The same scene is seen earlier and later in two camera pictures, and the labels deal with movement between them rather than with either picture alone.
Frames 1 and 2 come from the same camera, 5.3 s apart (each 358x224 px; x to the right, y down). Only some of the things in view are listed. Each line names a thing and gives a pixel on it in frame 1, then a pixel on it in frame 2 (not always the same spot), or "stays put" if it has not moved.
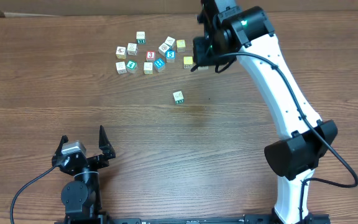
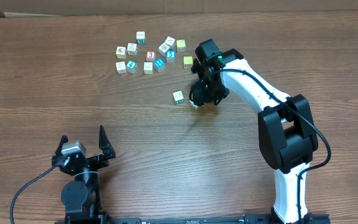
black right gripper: (199, 55) → (209, 90)
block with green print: (178, 98) stays put
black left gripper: (89, 160) stays put
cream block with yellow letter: (148, 68) stays put
